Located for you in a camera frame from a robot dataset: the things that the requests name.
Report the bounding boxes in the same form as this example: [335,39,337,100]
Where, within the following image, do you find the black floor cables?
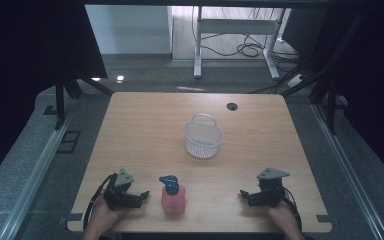
[193,6,318,95]

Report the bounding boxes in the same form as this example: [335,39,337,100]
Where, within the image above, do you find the black floor frame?
[56,130,82,155]

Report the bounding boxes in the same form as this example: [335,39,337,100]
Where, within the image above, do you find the dark curtain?
[0,3,108,193]
[281,6,384,191]

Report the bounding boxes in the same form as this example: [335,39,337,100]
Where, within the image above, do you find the white plastic basket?
[183,113,224,160]

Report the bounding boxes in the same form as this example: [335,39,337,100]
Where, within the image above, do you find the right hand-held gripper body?
[248,167,291,208]

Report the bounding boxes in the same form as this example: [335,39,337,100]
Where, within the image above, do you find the pink bottle with blue pump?
[158,174,187,215]

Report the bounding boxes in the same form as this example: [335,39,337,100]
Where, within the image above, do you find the person's right hand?
[267,201,306,240]

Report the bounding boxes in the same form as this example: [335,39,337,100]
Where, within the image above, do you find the white desk frame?
[193,5,287,81]

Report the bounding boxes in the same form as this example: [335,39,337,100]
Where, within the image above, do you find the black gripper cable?
[281,187,304,232]
[82,172,118,232]

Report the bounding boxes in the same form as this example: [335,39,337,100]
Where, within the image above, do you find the white power strip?
[287,73,306,88]

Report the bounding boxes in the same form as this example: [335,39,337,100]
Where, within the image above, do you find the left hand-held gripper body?
[103,167,136,212]

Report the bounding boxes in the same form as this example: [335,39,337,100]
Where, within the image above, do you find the black metal stand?
[281,9,368,136]
[53,68,115,131]

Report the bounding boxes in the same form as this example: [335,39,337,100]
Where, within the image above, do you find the person's left hand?
[82,196,125,240]

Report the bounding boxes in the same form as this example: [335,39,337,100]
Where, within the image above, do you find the aluminium rail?
[311,103,384,240]
[0,111,75,240]

